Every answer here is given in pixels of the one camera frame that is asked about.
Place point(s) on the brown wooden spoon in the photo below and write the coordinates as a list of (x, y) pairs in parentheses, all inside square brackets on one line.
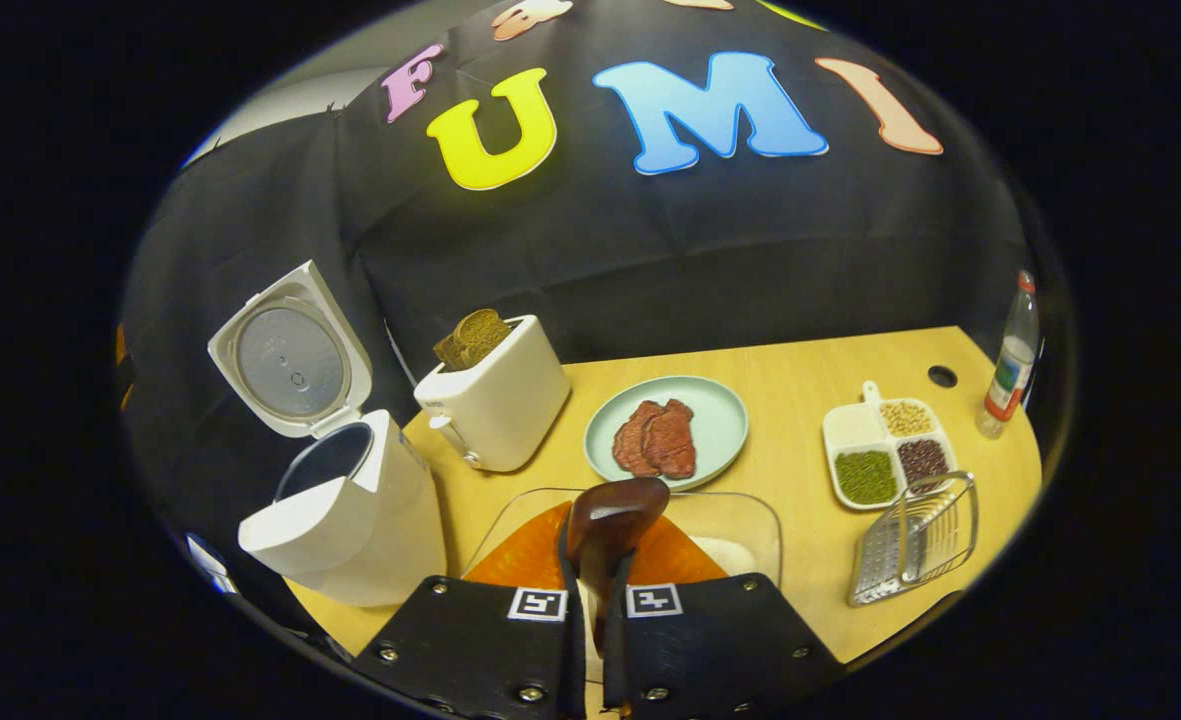
[(615, 515)]

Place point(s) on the heap of soybeans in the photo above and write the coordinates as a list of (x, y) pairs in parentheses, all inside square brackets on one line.
[(907, 418)]

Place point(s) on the black backdrop cloth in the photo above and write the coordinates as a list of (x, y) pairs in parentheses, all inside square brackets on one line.
[(650, 250)]

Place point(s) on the clear plastic water bottle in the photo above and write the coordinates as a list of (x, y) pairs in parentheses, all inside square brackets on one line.
[(1010, 370)]

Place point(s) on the white toaster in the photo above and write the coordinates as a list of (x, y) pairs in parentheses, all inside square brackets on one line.
[(505, 410)]

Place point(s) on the clear glass dish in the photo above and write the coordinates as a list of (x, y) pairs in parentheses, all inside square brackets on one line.
[(740, 515)]

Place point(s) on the white divided dish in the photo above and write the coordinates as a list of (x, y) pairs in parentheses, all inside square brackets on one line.
[(855, 425)]

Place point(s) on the brown bread slice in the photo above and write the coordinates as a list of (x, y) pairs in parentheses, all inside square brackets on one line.
[(445, 352), (485, 335)]

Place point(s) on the white rice cooker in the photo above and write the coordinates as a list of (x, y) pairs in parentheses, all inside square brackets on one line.
[(370, 540)]

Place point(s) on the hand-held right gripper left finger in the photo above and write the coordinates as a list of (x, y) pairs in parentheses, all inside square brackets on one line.
[(470, 640)]

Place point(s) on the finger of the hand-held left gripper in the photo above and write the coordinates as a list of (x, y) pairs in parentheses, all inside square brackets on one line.
[(122, 348)]

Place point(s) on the white and blue item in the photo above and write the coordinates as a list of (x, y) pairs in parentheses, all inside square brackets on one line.
[(210, 565)]

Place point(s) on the light green plate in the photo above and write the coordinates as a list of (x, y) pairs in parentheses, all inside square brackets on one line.
[(720, 410)]

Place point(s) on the heap of red beans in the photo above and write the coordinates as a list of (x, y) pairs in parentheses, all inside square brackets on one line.
[(923, 462)]

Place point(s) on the red meat slice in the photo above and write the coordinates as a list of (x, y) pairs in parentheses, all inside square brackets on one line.
[(633, 440), (675, 445)]

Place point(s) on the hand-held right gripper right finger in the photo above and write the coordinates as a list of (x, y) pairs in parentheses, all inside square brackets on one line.
[(710, 640)]

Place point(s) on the heap of green mung beans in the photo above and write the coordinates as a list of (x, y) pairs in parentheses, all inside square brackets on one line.
[(865, 477)]

